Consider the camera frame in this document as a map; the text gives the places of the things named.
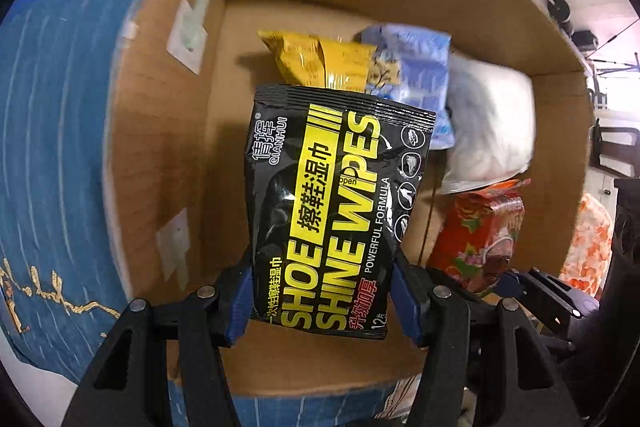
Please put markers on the orange patterned blanket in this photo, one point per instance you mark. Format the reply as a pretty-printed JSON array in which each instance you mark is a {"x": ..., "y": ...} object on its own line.
[{"x": 587, "y": 242}]

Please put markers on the red snack packet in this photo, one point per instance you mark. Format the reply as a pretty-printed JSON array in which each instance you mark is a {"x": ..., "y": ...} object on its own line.
[{"x": 475, "y": 242}]

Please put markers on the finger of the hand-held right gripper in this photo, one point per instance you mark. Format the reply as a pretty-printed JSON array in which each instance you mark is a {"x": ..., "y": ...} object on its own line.
[{"x": 512, "y": 284}]

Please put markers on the cardboard box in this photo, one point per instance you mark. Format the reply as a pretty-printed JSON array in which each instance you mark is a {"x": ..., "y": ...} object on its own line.
[{"x": 210, "y": 187}]

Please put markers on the blue striped blanket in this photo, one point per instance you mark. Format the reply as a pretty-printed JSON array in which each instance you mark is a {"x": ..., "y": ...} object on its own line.
[{"x": 55, "y": 147}]

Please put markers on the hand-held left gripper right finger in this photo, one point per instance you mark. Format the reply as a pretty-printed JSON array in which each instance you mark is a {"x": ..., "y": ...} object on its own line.
[{"x": 407, "y": 302}]

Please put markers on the dark wooden chair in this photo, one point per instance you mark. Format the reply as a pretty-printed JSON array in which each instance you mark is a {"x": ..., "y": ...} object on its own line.
[{"x": 617, "y": 142}]

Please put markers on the small black speaker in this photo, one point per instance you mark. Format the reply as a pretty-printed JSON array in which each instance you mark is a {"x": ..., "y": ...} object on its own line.
[{"x": 584, "y": 40}]

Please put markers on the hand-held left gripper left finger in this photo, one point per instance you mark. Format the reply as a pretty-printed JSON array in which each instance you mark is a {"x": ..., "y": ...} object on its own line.
[{"x": 240, "y": 307}]

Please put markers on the black shoe wipes packet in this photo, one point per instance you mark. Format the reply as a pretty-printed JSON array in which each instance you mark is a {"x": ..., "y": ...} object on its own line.
[{"x": 330, "y": 217}]

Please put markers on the plaid bed sheet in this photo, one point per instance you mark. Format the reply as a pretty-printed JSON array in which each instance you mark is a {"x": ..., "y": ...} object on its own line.
[{"x": 402, "y": 399}]

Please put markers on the white plastic pouch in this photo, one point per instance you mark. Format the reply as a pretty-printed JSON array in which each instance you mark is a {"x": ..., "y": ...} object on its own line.
[{"x": 492, "y": 122}]

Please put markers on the yellow snack packet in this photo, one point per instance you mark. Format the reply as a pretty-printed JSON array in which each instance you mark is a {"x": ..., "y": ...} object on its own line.
[{"x": 310, "y": 59}]

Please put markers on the light blue tissue packet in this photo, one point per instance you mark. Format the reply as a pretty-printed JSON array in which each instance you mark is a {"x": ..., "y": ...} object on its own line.
[{"x": 415, "y": 72}]

